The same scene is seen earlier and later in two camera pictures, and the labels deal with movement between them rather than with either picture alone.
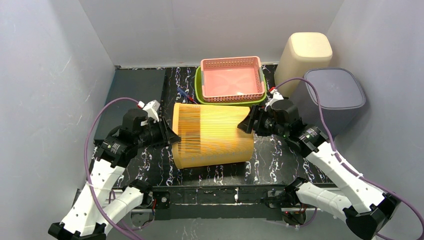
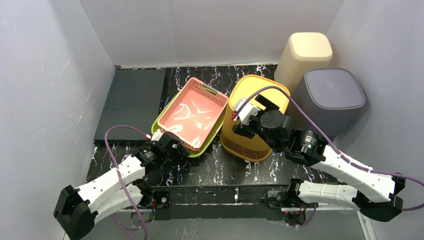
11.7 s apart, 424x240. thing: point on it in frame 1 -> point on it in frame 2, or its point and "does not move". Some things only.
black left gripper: (164, 132) -> (180, 147)
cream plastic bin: (300, 52) does not move
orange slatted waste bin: (209, 135) -> (242, 146)
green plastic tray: (198, 88) -> (155, 127)
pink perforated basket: (232, 79) -> (193, 115)
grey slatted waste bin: (341, 95) does not move
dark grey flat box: (141, 86) does not move
